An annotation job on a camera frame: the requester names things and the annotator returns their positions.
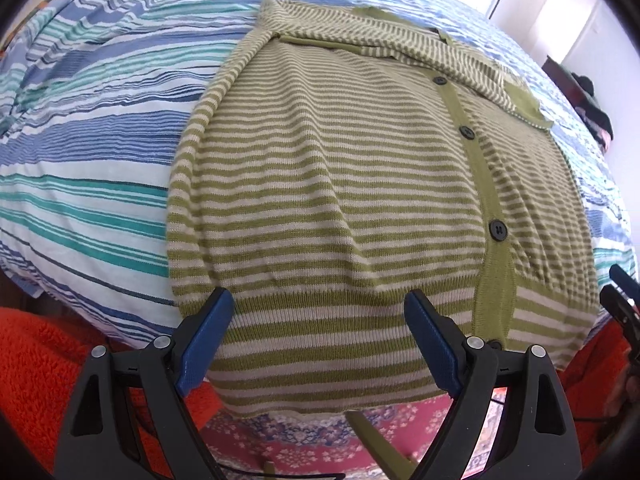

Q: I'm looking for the orange fleece garment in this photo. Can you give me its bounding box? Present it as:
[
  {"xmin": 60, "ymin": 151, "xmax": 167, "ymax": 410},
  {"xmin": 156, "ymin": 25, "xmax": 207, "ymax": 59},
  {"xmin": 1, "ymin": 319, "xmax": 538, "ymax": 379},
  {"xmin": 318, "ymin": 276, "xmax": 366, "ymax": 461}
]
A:
[{"xmin": 0, "ymin": 305, "xmax": 640, "ymax": 480}]

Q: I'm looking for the white wardrobe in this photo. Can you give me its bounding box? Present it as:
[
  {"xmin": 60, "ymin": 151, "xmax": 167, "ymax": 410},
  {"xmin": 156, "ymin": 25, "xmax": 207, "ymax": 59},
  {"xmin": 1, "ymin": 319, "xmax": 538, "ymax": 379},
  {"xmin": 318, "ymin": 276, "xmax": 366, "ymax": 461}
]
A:
[{"xmin": 485, "ymin": 0, "xmax": 616, "ymax": 76}]

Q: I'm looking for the olive metal stand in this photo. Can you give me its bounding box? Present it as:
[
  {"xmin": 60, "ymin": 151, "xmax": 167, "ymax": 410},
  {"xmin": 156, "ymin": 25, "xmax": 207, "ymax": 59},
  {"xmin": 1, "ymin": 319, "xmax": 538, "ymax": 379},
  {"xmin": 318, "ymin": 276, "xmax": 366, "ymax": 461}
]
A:
[{"xmin": 260, "ymin": 410, "xmax": 421, "ymax": 480}]

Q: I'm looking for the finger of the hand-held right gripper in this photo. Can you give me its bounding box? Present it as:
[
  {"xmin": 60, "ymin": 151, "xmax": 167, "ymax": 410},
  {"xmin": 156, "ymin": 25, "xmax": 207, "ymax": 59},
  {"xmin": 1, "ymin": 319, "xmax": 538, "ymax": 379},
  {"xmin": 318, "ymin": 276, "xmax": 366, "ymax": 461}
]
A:
[
  {"xmin": 609, "ymin": 264, "xmax": 640, "ymax": 302},
  {"xmin": 599, "ymin": 284, "xmax": 640, "ymax": 356}
]

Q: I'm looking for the pile of dark clothes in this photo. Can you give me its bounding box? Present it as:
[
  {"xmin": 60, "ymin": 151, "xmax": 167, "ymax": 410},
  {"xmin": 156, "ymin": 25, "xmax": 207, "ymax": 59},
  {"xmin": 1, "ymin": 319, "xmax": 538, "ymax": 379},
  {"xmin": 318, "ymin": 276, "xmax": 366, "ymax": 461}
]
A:
[{"xmin": 570, "ymin": 72, "xmax": 617, "ymax": 155}]

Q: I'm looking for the black cable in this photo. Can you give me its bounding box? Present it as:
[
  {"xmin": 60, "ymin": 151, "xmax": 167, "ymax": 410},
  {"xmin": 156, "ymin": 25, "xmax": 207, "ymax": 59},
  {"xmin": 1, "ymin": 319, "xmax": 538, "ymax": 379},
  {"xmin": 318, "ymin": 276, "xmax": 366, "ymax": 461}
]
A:
[{"xmin": 220, "ymin": 462, "xmax": 348, "ymax": 480}]

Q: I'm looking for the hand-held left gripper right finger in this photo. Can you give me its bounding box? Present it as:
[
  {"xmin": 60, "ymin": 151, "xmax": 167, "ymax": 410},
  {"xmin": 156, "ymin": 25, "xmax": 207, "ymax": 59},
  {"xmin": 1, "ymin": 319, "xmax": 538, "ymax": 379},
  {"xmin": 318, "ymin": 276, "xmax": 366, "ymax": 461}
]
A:
[{"xmin": 403, "ymin": 287, "xmax": 584, "ymax": 480}]

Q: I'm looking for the green striped knit cardigan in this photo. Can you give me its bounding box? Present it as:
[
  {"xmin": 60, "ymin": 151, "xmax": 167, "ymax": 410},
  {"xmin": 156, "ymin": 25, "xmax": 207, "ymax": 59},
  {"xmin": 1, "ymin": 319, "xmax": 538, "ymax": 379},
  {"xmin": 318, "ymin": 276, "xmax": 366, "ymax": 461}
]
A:
[{"xmin": 167, "ymin": 0, "xmax": 601, "ymax": 418}]

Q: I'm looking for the blue striped bed sheet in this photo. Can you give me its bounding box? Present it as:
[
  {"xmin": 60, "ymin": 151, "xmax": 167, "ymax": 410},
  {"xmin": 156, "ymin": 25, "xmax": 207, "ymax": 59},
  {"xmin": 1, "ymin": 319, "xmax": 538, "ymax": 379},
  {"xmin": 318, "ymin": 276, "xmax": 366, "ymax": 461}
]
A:
[{"xmin": 0, "ymin": 0, "xmax": 640, "ymax": 346}]

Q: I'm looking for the red patterned rug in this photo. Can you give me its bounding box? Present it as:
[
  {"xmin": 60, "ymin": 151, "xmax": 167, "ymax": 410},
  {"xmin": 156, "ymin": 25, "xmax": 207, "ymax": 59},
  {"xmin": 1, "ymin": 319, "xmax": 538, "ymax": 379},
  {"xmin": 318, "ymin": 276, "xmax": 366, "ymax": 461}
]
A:
[{"xmin": 200, "ymin": 395, "xmax": 506, "ymax": 480}]

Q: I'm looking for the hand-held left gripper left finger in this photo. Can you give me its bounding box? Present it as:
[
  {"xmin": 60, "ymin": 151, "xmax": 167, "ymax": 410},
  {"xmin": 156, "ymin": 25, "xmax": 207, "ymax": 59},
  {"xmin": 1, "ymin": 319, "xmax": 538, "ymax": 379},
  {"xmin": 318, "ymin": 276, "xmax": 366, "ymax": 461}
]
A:
[{"xmin": 52, "ymin": 286, "xmax": 236, "ymax": 480}]

